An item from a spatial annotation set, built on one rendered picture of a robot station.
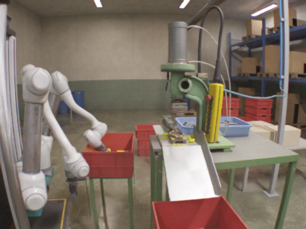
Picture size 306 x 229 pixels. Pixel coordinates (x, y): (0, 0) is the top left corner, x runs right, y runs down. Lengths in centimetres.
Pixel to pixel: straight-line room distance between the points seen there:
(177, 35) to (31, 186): 117
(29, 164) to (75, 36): 907
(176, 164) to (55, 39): 947
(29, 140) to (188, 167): 85
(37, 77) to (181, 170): 87
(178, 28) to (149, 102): 839
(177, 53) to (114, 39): 846
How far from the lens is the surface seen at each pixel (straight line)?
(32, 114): 116
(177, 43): 135
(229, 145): 141
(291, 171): 157
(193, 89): 141
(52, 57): 1026
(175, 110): 133
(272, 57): 759
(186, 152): 131
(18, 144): 180
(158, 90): 965
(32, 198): 121
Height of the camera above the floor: 141
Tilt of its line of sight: 10 degrees down
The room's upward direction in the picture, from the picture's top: straight up
